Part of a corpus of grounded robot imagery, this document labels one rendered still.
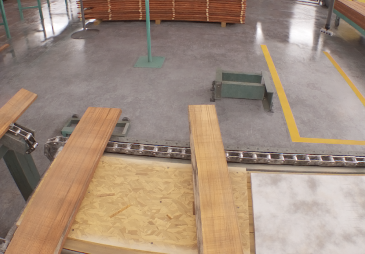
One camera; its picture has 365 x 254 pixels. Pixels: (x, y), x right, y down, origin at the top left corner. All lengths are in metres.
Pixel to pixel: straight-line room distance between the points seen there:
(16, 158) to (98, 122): 0.58
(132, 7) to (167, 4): 0.75
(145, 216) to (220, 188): 0.31
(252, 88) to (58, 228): 2.63
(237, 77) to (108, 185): 2.53
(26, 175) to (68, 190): 0.72
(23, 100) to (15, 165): 0.40
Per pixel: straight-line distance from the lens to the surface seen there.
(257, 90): 3.26
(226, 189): 1.15
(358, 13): 6.62
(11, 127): 1.68
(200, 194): 1.12
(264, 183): 1.26
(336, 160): 1.47
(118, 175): 1.28
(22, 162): 1.85
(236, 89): 3.24
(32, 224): 1.16
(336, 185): 1.37
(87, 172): 1.26
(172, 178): 1.24
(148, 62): 4.30
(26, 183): 1.95
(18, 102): 1.82
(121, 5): 6.33
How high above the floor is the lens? 1.74
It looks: 35 degrees down
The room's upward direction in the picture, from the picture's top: straight up
